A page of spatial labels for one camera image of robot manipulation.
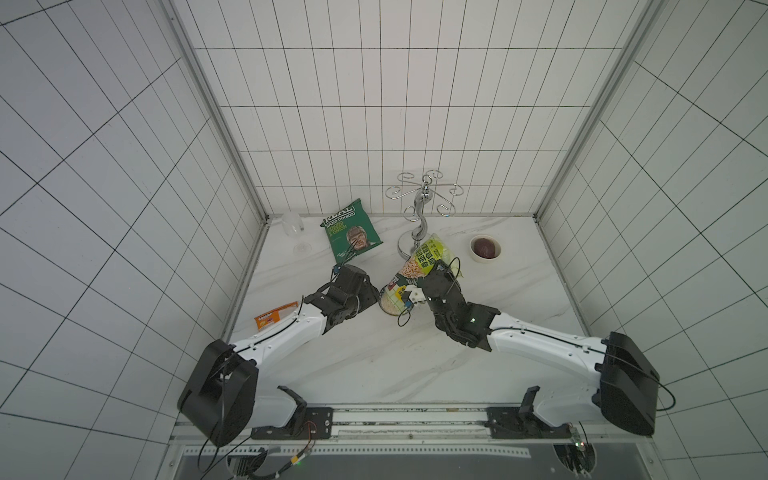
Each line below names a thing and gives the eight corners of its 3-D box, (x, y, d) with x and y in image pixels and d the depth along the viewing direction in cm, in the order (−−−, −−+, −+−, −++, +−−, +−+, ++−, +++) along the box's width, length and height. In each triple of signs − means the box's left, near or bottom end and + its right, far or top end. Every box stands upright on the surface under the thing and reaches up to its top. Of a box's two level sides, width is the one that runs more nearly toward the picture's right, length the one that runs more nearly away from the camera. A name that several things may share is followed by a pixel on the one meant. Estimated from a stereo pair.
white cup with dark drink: (470, 266, 105) (474, 257, 101) (465, 245, 112) (469, 235, 107) (499, 266, 105) (504, 257, 101) (493, 245, 112) (497, 235, 107)
